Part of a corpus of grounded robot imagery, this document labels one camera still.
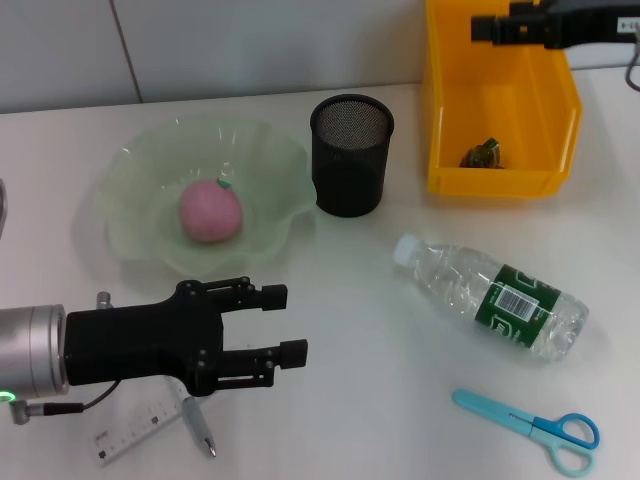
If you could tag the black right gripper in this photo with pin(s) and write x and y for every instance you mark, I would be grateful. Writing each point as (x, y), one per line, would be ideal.
(585, 22)

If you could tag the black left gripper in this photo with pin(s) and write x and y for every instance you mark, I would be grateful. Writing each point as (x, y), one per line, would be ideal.
(140, 342)

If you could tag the green plastic wrapper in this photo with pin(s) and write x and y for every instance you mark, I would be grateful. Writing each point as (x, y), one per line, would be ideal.
(480, 156)

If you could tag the pink peach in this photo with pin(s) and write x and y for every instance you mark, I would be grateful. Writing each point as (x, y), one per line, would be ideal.
(210, 212)

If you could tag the clear water bottle green label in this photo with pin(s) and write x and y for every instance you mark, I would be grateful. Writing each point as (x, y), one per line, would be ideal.
(450, 280)

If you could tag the green glass fruit plate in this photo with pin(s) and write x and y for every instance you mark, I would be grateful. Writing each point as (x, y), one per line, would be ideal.
(270, 200)

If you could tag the grey ballpoint pen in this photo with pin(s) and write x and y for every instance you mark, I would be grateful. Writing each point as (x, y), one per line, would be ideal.
(200, 430)

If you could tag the black mesh pen holder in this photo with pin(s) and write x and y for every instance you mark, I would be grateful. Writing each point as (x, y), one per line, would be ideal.
(350, 175)

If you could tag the white plastic ruler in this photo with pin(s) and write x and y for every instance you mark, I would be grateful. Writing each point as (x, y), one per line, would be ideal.
(130, 430)

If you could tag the blue scissors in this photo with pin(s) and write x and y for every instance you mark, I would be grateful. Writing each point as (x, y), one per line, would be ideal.
(480, 402)

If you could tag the yellow plastic bin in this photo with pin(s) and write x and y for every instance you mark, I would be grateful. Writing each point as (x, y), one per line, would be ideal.
(500, 100)

